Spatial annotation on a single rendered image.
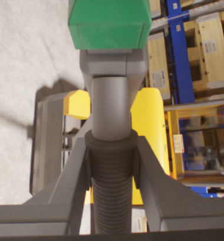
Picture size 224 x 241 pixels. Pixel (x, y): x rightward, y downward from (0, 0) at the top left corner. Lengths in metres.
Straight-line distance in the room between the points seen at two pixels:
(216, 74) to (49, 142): 1.63
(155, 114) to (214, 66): 0.95
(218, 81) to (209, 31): 0.56
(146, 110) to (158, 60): 0.93
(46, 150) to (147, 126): 0.72
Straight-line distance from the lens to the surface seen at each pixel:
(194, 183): 1.55
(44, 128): 1.30
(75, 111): 1.22
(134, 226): 1.93
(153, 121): 1.23
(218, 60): 2.02
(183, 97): 1.87
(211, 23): 2.24
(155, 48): 2.13
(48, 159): 1.25
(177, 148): 1.56
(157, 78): 1.95
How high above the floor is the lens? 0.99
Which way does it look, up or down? 21 degrees down
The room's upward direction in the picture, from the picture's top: 83 degrees clockwise
